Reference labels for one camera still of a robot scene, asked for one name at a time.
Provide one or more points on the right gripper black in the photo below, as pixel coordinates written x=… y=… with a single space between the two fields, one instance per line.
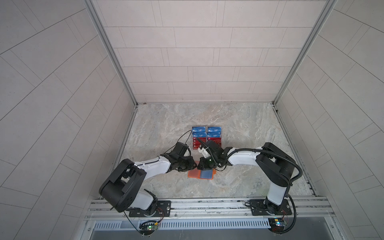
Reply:
x=202 y=165

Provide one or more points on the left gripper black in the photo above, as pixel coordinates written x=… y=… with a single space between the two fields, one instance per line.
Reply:
x=190 y=165

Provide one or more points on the orange card holder wallet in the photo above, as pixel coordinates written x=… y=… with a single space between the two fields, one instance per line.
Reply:
x=201 y=174

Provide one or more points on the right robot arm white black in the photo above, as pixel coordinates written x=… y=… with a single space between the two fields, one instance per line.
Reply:
x=279 y=167

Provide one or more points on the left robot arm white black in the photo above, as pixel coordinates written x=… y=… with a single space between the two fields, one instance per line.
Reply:
x=122 y=189

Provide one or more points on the red vip card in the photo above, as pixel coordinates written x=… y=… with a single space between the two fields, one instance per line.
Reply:
x=198 y=140
x=216 y=140
x=196 y=145

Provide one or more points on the red VIP card bottom left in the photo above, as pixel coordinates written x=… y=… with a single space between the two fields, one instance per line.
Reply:
x=196 y=145

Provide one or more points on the blue card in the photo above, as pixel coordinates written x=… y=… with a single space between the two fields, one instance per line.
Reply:
x=214 y=129
x=214 y=135
x=199 y=135
x=198 y=129

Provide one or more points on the clear acrylic card display stand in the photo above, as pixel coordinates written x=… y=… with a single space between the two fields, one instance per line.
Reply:
x=205 y=134

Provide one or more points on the blue card top right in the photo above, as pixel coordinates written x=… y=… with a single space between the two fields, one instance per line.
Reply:
x=214 y=129

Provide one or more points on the blue card top left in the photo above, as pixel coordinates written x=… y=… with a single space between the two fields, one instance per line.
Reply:
x=198 y=129

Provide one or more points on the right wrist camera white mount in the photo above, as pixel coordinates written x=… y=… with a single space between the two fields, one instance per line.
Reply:
x=205 y=152

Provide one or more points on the aluminium mounting rail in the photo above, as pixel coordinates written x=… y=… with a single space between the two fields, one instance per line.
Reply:
x=216 y=208

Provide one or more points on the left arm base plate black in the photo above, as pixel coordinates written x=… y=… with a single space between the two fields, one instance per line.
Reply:
x=161 y=209

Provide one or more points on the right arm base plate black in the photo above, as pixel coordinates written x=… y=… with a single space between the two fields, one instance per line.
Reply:
x=265 y=208

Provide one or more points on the left circuit board with wires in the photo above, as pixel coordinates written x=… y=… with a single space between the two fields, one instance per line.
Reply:
x=149 y=227

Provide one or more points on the circuit board with wires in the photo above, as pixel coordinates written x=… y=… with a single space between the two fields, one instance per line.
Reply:
x=277 y=225
x=149 y=227

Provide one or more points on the right circuit board with wires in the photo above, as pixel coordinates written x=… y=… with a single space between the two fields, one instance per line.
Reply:
x=277 y=225

